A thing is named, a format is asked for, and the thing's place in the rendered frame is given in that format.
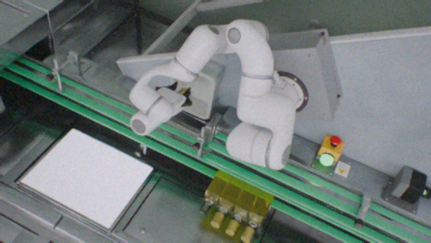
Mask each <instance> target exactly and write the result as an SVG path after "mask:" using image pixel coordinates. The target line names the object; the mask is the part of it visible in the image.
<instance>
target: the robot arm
mask: <svg viewBox="0 0 431 243"><path fill-rule="evenodd" d="M268 37H269V33H268V29H267V27H266V26H265V25H264V24H263V23H261V22H260V21H256V20H249V19H236V20H234V21H232V22H231V23H230V24H229V25H201V26H198V27H197V28H195V30H194V31H193V32H192V33H191V34H190V36H189V38H187V40H186V41H185V43H184V44H183V45H182V47H181V48H180V50H178V52H177V55H176V56H175V57H174V58H173V60H171V62H169V63H165V64H160V65H156V66H154V67H152V68H150V69H148V70H147V72H145V73H144V74H142V76H141V78H140V79H139V80H138V81H137V82H136V84H135V86H134V87H133V89H132V90H131V91H130V93H129V99H130V101H131V102H132V103H133V104H135V106H136V107H137V108H139V109H140V110H139V111H138V112H136V113H135V115H133V116H132V118H131V121H130V125H131V128H132V129H133V131H134V132H135V133H137V134H139V135H147V134H149V133H151V132H152V131H153V130H154V129H155V128H156V127H159V126H160V125H161V124H162V123H163V122H167V121H168V120H169V119H170V118H171V117H172V116H173V115H177V114H178V113H179V112H180V111H181V110H183V109H184V107H186V106H192V102H191V100H189V96H190V95H191V92H190V90H191V88H190V87H189V88H188V89H187V90H186V91H185V92H184V93H183V94H182V95H181V94H179V93H178V92H175V90H176V89H177V84H178V82H175V83H174V84H172V85H171V86H170V85H169V86H162V87H159V86H156V87H155V89H154V88H153V87H152V86H150V85H149V83H150V81H151V80H152V79H153V77H155V76H157V75H164V76H167V77H170V78H174V79H176V80H180V81H184V82H192V81H193V80H195V77H196V76H197V75H198V74H199V73H200V72H201V70H202V68H204V67H205V65H206V64H207V62H208V61H209V60H210V59H211V57H212V56H213V55H224V54H233V53H237V55H238V56H239V58H240V61H241V63H242V74H241V80H240V86H239V97H238V102H237V115H238V117H239V119H240V120H241V121H242V123H240V124H239V125H237V126H236V127H235V128H234V129H233V130H232V131H231V132H230V134H229V136H228V138H227V140H226V149H227V151H228V152H229V154H230V155H231V156H232V157H234V158H236V159H238V160H240V161H244V162H247V163H252V164H255V165H260V166H262V167H265V168H269V169H283V168H284V167H285V166H286V163H287V161H288V160H289V154H290V150H291V146H292V133H293V129H294V124H295V120H296V109H297V108H298V107H299V106H300V105H301V104H302V102H303V99H304V94H303V91H302V89H301V88H300V86H299V85H298V84H297V83H296V82H295V81H294V80H292V79H291V78H287V77H285V76H279V74H277V73H278V72H277V71H276V70H274V71H273V55H272V51H271V49H270V47H269V45H268V44H267V41H268Z"/></svg>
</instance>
